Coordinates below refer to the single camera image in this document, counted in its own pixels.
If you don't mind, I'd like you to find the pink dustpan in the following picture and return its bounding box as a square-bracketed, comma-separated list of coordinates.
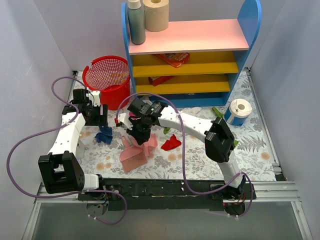
[130, 133, 158, 158]

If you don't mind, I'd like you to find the pink hand brush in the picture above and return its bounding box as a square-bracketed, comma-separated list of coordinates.
[119, 135, 148, 173]

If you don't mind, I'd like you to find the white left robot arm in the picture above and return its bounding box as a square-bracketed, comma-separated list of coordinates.
[38, 89, 108, 200]

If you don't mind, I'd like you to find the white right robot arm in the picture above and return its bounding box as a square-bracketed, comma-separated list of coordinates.
[118, 98, 246, 199]

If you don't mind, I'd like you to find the blue paper scrap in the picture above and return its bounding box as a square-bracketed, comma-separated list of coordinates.
[95, 126, 113, 145]

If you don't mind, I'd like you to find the green paper scrap far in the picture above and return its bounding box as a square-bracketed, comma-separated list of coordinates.
[163, 127, 171, 135]

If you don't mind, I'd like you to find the red box lower shelf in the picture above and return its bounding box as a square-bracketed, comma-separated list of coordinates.
[148, 75, 173, 87]

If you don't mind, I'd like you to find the red paper scrap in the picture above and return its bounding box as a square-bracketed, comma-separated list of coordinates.
[161, 134, 182, 151]

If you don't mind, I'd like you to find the red mesh waste basket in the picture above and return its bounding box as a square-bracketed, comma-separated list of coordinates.
[82, 55, 131, 111]

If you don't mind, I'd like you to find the orange snack box upper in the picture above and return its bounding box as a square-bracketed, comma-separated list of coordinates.
[155, 52, 190, 68]

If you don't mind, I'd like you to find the blue wooden shelf unit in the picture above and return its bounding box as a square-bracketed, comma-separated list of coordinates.
[121, 0, 262, 108]

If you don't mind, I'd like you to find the green paper scrap near roll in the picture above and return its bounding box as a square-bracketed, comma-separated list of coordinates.
[212, 106, 224, 118]

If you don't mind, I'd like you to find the grey green bottle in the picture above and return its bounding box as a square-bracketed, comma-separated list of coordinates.
[127, 0, 146, 45]

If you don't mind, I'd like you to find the beige paper roll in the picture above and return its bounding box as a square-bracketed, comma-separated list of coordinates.
[142, 0, 169, 32]

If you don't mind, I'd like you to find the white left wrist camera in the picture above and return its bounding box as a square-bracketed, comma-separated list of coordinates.
[86, 90, 103, 115]

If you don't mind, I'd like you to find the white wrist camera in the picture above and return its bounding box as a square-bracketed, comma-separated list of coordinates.
[114, 113, 133, 130]
[86, 90, 103, 115]

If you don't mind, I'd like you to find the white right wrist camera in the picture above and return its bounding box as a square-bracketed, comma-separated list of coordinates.
[114, 113, 133, 130]

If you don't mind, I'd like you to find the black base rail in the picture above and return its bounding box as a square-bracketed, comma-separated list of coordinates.
[78, 178, 256, 215]

